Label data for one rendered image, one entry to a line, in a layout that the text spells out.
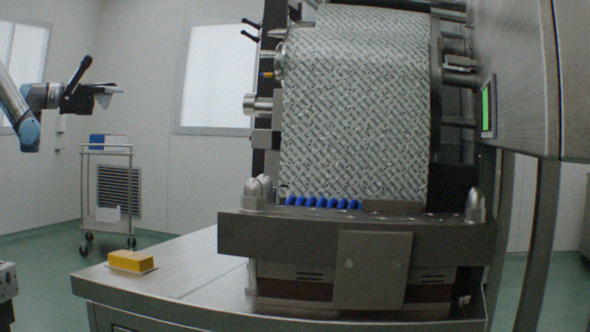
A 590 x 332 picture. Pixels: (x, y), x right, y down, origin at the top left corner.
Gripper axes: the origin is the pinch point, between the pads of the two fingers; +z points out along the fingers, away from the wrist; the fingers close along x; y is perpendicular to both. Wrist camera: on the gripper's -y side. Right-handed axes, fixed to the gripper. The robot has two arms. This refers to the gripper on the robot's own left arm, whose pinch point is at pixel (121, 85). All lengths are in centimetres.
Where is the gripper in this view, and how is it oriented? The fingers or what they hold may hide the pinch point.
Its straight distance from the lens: 184.2
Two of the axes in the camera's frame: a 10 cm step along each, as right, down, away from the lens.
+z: 9.2, 0.3, 3.8
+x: 3.7, 2.0, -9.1
